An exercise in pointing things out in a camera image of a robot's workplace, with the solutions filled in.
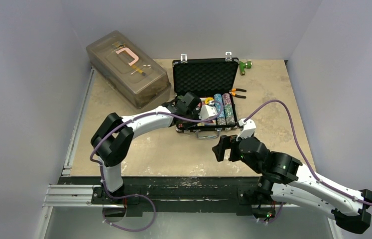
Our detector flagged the yellow big blind button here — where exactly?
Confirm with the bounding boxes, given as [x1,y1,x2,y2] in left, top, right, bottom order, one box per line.
[204,97,214,105]

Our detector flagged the black poker set case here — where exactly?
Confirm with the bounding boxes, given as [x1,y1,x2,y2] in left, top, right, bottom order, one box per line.
[172,52,240,139]

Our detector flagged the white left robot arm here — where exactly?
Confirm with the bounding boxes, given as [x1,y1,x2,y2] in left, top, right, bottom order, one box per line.
[90,92,223,204]

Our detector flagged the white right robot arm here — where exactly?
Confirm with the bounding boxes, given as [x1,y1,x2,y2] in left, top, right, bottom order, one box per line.
[212,119,372,234]

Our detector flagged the light blue chip row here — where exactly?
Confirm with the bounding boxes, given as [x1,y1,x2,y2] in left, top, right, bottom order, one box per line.
[214,94,226,125]

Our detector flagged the purple green chip row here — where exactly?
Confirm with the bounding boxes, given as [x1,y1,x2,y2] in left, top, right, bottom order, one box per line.
[222,93,235,125]

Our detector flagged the green toy tool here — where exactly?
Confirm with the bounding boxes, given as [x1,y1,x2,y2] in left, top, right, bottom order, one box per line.
[239,61,252,76]

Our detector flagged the pink c-clamp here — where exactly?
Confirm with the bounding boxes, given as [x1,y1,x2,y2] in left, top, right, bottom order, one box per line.
[116,47,139,66]

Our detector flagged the translucent brown plastic box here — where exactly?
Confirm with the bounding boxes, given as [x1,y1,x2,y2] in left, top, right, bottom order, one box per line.
[86,31,171,111]

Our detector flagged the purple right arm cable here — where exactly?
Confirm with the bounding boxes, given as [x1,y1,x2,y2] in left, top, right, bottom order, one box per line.
[238,99,372,211]

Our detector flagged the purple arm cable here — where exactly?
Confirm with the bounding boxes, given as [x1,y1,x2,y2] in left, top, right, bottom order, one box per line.
[89,100,224,200]
[238,99,372,211]

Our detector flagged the orange handled pliers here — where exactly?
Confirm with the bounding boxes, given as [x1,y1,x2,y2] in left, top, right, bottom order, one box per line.
[229,88,248,100]

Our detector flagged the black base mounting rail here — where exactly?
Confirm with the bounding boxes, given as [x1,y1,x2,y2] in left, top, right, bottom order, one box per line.
[44,176,302,219]

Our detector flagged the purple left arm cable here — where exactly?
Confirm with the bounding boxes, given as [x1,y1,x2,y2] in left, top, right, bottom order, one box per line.
[89,100,224,200]

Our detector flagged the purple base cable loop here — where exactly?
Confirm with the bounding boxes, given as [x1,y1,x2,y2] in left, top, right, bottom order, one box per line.
[102,194,157,233]

